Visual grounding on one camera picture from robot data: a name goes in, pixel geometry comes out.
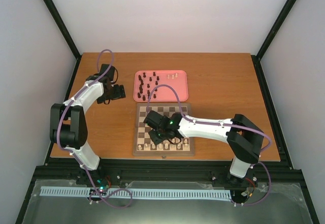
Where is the light blue cable duct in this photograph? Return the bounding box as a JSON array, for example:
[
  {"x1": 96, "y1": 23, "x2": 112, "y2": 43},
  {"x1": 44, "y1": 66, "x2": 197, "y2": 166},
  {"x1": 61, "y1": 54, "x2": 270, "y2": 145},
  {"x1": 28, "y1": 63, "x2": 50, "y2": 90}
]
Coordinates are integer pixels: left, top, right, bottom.
[{"x1": 40, "y1": 186, "x2": 231, "y2": 201}]

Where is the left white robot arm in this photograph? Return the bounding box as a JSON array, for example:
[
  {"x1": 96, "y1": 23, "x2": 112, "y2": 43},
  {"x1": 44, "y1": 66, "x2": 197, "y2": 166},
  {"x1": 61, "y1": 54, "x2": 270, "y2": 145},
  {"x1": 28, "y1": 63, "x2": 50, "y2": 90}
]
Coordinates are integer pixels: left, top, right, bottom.
[{"x1": 50, "y1": 64, "x2": 126, "y2": 185}]

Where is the black aluminium frame base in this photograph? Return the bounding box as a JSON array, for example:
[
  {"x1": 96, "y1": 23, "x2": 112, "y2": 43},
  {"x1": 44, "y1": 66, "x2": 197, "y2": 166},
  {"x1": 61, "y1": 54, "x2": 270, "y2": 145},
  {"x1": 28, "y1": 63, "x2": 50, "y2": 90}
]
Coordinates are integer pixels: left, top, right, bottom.
[{"x1": 16, "y1": 55, "x2": 319, "y2": 223}]

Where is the wooden chess board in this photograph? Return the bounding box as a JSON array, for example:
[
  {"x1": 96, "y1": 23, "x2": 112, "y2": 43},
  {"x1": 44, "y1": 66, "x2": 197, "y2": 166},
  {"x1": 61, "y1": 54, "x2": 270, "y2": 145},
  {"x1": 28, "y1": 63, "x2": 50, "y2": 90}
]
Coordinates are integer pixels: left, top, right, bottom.
[{"x1": 133, "y1": 103, "x2": 195, "y2": 158}]

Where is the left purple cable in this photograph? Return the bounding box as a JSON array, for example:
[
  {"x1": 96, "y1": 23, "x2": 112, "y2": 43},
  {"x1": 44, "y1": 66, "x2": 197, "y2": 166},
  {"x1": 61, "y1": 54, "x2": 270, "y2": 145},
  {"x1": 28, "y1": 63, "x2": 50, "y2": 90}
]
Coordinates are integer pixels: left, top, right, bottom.
[{"x1": 57, "y1": 49, "x2": 134, "y2": 209}]

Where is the pink plastic tray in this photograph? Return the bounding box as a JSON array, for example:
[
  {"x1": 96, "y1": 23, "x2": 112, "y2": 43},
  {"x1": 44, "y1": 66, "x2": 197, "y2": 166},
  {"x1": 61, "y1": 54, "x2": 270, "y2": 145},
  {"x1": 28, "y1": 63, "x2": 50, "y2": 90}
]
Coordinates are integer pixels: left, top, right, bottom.
[{"x1": 133, "y1": 70, "x2": 188, "y2": 102}]

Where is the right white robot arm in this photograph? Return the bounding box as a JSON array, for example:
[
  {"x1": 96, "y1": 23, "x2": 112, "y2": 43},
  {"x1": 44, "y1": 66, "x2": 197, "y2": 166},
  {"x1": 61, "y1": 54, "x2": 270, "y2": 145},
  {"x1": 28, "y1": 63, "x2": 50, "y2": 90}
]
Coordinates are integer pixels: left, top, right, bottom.
[{"x1": 143, "y1": 110, "x2": 266, "y2": 179}]

